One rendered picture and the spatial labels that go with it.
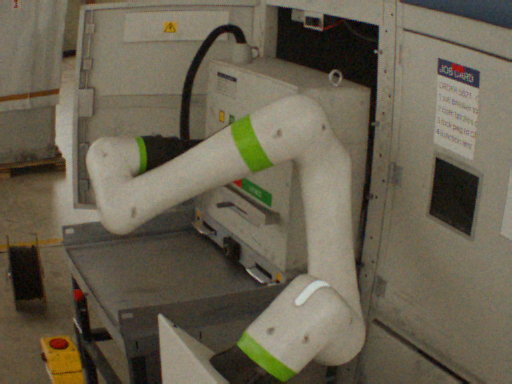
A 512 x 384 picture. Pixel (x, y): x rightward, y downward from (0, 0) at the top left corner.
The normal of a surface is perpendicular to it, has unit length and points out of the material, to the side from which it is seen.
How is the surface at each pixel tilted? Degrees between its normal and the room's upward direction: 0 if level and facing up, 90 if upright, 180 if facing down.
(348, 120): 90
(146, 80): 90
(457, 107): 90
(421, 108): 90
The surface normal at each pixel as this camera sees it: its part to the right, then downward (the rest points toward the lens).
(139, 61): 0.04, 0.33
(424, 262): -0.87, 0.11
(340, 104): 0.48, 0.31
